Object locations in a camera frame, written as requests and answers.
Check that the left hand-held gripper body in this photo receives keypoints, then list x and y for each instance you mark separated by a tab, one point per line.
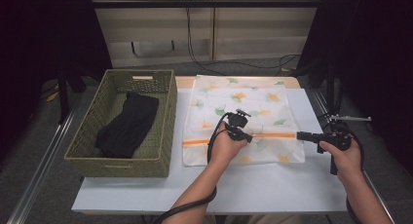
236	121

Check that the silver metal rail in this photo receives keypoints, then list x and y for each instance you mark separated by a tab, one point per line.
42	172
321	104

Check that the light wooden post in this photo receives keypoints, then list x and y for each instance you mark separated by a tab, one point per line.
214	29

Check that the person's left hand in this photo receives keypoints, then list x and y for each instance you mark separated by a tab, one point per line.
224	149

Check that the black furniture leg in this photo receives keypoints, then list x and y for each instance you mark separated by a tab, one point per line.
133	48
173	45

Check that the person's right hand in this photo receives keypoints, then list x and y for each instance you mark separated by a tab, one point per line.
349	165

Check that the yellow floor tape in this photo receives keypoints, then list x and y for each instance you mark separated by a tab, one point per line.
52	96

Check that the black garment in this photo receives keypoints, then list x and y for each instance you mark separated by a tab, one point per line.
130	123

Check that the black horizontal metal bar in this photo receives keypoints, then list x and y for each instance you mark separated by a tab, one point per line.
227	3

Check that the green woven basket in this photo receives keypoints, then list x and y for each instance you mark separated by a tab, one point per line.
113	167

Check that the dark curtain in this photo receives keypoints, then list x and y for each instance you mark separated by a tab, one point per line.
373	55
42	39

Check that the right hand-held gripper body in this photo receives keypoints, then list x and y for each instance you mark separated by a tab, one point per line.
339	138

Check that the black metal stand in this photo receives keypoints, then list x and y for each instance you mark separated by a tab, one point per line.
63	97
330	87

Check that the leaf print mesh laundry bag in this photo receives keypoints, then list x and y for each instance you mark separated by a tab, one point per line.
276	152

